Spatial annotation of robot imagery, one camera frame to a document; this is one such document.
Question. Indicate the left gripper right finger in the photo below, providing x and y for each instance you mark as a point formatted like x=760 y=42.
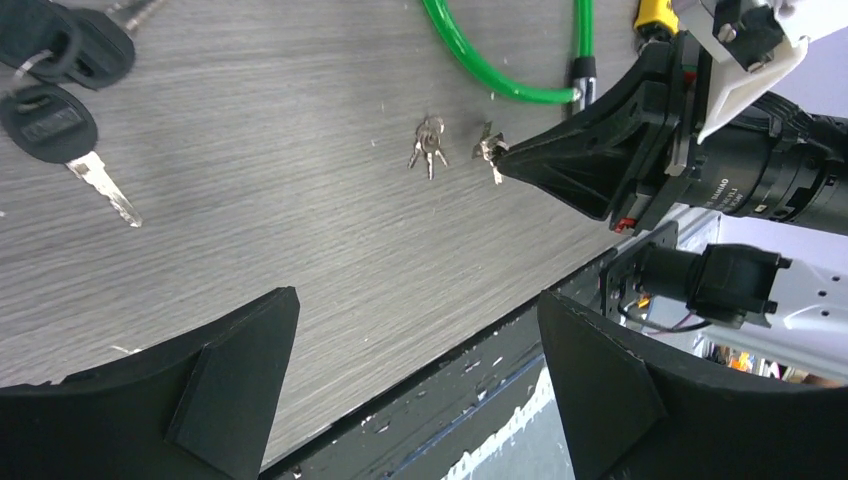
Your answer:
x=633 y=407

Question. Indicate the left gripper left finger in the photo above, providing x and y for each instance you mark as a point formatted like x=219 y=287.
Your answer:
x=200 y=405

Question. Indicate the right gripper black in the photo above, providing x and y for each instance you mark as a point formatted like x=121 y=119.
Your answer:
x=624 y=153

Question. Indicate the green cable lock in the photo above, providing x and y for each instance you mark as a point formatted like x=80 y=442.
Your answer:
x=578 y=89

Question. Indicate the small silver key bunch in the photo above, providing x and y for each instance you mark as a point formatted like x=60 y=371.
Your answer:
x=489 y=147

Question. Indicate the small silver keys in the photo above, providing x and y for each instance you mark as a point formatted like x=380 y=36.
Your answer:
x=427 y=146

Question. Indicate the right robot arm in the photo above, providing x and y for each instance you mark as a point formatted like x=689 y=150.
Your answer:
x=774 y=162

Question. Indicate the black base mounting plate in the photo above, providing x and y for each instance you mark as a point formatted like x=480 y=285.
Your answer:
x=423 y=425

